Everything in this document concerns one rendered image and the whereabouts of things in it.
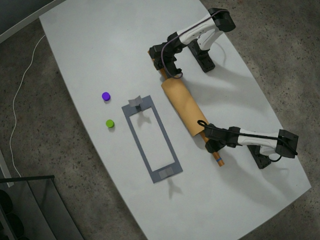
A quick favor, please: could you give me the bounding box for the green cylinder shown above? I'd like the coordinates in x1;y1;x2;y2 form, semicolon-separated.
106;119;115;128

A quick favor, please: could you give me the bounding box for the purple cylinder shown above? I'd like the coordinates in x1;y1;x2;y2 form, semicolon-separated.
102;92;111;101

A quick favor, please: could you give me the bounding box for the tan stepped cylindrical bar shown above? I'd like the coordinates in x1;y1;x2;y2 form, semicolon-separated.
159;68;225;167

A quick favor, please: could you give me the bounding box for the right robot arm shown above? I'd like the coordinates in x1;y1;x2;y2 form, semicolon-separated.
149;7;236;79

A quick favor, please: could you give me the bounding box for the grey rectangular frame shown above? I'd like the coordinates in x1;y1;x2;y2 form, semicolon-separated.
121;95;183;183

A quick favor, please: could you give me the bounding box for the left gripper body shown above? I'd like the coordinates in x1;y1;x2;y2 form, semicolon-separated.
205;139;226;153

